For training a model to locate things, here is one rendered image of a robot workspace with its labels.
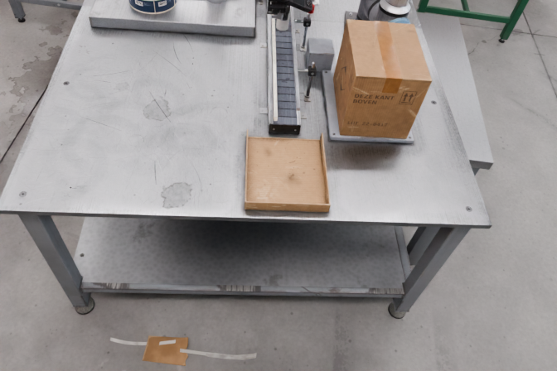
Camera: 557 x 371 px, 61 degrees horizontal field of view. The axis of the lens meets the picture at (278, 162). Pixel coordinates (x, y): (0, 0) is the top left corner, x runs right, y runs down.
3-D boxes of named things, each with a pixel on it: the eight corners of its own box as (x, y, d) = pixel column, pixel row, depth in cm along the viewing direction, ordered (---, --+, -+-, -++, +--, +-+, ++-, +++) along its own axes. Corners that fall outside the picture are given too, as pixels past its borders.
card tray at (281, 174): (246, 137, 165) (247, 128, 162) (321, 140, 167) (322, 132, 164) (244, 209, 146) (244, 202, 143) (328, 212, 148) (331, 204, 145)
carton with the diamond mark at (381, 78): (332, 79, 185) (346, 18, 165) (393, 82, 187) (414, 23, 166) (339, 135, 166) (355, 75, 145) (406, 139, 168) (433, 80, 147)
